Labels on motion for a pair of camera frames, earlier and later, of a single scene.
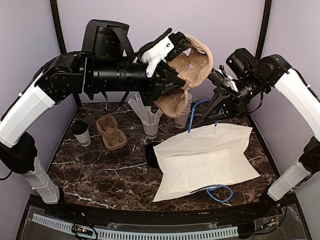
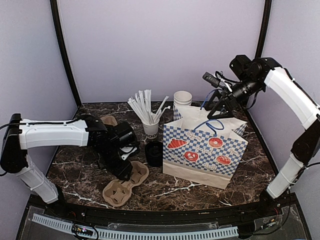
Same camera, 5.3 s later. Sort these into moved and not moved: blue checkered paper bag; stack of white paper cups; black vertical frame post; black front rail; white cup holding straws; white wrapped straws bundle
Moved: blue checkered paper bag; stack of white paper cups
Not moved: white wrapped straws bundle; black front rail; white cup holding straws; black vertical frame post
